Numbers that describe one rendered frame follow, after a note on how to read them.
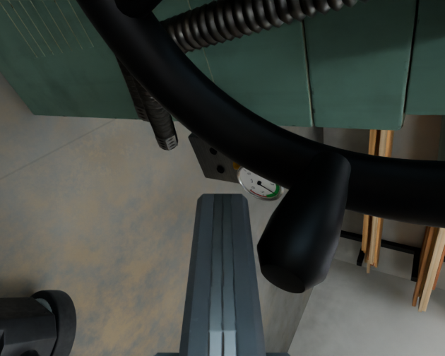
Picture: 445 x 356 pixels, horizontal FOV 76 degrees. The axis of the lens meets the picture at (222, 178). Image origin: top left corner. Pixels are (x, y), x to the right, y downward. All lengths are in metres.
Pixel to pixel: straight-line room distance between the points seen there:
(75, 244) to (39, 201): 0.18
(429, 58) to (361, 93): 0.06
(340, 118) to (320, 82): 0.05
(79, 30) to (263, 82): 0.29
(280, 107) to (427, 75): 0.14
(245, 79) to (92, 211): 0.74
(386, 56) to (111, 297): 1.07
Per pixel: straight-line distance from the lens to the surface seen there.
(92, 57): 0.53
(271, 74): 0.34
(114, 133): 1.00
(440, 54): 0.31
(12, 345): 0.77
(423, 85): 0.32
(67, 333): 0.85
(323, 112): 0.34
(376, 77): 0.32
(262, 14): 0.18
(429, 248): 3.09
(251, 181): 0.36
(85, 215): 0.98
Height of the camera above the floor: 0.81
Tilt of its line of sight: 33 degrees down
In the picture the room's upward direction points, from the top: 100 degrees clockwise
